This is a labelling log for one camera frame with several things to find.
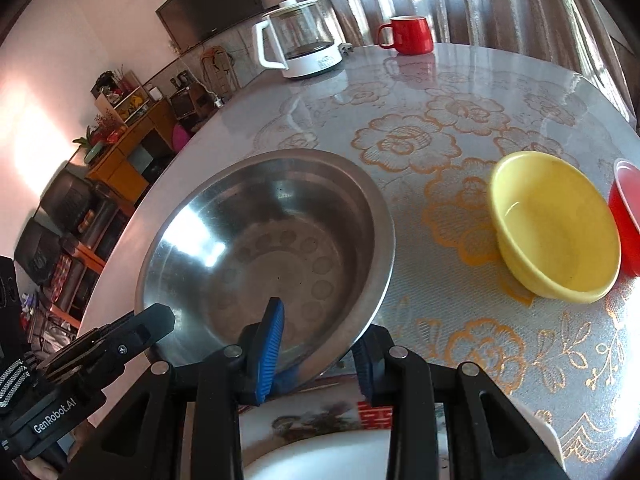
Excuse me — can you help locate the red plastic bowl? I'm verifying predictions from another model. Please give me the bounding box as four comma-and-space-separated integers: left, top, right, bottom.
607, 158, 640, 277

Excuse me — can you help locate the black wall television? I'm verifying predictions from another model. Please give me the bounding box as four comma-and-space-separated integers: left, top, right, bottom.
155, 0, 257, 55

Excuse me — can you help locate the small wooden shelf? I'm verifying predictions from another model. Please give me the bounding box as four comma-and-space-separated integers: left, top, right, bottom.
91, 71, 151, 126

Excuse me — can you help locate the yellow plastic bowl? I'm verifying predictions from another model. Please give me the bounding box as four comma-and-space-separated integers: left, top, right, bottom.
489, 151, 622, 305

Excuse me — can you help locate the white plate with red-blue print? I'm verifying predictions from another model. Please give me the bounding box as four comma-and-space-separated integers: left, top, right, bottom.
239, 372, 568, 480

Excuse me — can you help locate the stainless steel bowl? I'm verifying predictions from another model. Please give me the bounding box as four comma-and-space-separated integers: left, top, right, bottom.
135, 149, 396, 392

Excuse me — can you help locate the white glass electric kettle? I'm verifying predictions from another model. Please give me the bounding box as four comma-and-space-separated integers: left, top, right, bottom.
251, 0, 346, 79

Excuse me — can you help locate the wooden cabinet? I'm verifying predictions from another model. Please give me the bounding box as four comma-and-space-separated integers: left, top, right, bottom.
85, 97, 178, 206

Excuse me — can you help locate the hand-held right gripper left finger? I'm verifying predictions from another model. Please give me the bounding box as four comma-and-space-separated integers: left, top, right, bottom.
62, 297, 286, 480

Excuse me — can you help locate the dark countertop oven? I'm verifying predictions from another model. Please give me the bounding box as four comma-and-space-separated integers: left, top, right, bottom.
170, 86, 207, 120

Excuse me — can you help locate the red mug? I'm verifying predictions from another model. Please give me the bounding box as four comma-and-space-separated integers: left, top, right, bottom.
376, 15, 435, 55

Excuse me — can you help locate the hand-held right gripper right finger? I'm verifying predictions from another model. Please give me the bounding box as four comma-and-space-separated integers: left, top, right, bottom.
351, 325, 571, 480

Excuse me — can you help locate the pink bag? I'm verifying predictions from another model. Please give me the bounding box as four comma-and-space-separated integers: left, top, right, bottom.
172, 122, 193, 153

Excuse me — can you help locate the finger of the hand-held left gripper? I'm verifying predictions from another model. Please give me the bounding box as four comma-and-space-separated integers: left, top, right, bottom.
37, 304, 177, 396

